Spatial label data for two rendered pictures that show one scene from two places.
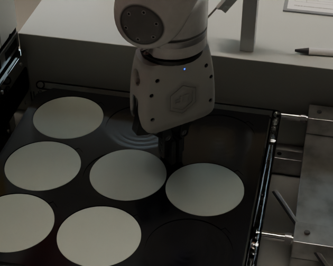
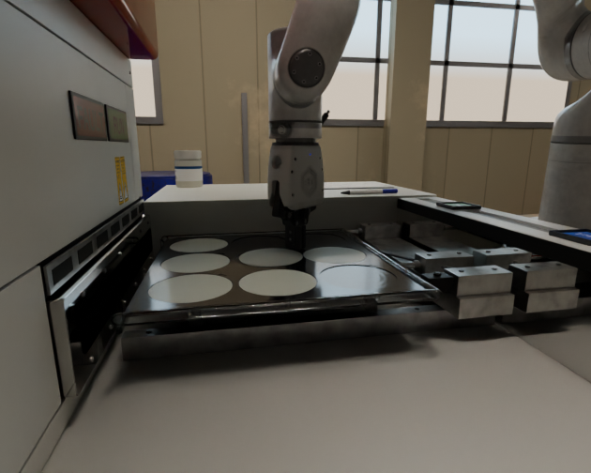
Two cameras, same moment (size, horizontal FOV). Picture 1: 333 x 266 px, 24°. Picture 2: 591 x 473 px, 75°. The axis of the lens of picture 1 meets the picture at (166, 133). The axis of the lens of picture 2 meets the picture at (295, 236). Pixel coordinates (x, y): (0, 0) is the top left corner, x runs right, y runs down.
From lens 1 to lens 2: 58 cm
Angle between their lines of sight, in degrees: 33
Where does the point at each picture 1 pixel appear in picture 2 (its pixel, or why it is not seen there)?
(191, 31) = (318, 115)
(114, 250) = (299, 285)
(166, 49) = (303, 129)
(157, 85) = (295, 163)
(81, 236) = (263, 283)
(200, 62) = (317, 153)
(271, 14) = not seen: hidden behind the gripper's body
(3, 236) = (189, 295)
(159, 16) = (322, 56)
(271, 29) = not seen: hidden behind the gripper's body
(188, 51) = (316, 132)
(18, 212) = (192, 282)
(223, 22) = not seen: hidden behind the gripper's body
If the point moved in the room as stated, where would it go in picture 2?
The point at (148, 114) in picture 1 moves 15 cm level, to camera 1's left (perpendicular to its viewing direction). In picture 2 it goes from (290, 189) to (189, 193)
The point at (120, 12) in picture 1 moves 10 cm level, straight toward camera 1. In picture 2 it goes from (288, 60) to (330, 40)
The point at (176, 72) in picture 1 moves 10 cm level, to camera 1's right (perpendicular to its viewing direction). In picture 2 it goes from (306, 155) to (360, 155)
